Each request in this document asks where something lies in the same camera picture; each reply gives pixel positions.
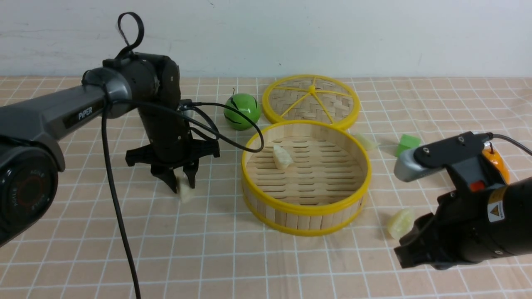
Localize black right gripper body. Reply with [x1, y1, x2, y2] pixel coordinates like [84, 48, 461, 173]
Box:
[394, 213, 447, 270]

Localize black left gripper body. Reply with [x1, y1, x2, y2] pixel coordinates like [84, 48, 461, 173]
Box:
[126, 100, 220, 169]

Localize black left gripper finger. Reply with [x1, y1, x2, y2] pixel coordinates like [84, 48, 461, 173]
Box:
[152, 167, 178, 194]
[183, 160, 199, 189]

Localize white dumpling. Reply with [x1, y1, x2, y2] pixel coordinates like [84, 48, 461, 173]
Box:
[272, 145, 294, 170]
[176, 176, 195, 204]

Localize yellowish green dumpling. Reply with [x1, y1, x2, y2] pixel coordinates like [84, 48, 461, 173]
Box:
[386, 208, 416, 240]

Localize pale dumpling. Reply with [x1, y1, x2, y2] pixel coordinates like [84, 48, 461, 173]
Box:
[353, 133, 380, 151]

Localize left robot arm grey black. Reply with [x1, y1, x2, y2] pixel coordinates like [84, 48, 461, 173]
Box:
[0, 54, 220, 245]

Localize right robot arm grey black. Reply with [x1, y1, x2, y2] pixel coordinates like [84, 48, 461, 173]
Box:
[394, 178, 532, 270]

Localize bamboo steamer tray yellow rim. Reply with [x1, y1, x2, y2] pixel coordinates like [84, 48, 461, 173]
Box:
[241, 120, 372, 236]

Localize bamboo steamer lid yellow rim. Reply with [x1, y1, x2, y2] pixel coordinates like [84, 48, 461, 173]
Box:
[262, 74, 361, 130]

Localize checkered beige tablecloth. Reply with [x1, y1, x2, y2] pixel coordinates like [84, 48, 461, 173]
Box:
[0, 78, 531, 299]

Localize green toy watermelon ball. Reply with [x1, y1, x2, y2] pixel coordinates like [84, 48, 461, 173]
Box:
[224, 93, 261, 131]

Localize orange toy pear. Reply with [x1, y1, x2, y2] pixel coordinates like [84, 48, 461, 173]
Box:
[483, 142, 510, 184]

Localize green foam cube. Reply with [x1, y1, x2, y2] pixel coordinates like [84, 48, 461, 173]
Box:
[395, 134, 421, 157]

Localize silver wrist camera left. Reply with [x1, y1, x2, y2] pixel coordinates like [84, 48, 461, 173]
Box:
[178, 99, 194, 119]

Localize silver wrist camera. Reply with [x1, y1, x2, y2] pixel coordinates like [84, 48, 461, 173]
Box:
[178, 99, 194, 119]
[394, 131, 509, 194]

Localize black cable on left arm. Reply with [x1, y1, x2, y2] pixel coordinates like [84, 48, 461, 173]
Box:
[101, 12, 265, 299]

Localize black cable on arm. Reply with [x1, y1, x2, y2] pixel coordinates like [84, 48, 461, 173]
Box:
[101, 12, 265, 299]
[484, 132, 532, 156]

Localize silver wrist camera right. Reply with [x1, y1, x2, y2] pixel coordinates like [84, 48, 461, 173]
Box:
[394, 131, 509, 194]

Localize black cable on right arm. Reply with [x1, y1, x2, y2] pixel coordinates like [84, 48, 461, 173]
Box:
[484, 132, 532, 156]

